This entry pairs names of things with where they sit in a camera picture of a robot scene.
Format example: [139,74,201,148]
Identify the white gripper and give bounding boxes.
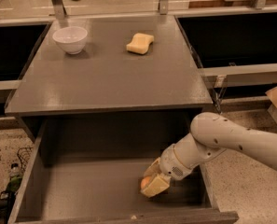
[141,145,194,198]

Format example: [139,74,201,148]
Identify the orange fruit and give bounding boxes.
[140,176,151,189]

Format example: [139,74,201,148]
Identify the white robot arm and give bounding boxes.
[141,112,277,198]

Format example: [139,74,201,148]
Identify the open grey wooden drawer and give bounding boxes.
[9,111,239,224]

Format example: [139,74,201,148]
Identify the grey cabinet counter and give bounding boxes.
[4,14,214,142]

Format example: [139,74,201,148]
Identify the yellow sponge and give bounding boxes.
[126,33,154,55]

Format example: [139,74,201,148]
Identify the green bottle on floor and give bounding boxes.
[6,163,22,192]

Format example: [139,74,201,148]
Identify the white ceramic bowl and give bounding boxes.
[52,26,88,54]

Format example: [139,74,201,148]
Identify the black wire basket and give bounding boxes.
[17,147,33,172]

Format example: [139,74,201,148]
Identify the metal bracket left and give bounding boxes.
[51,0,66,20]

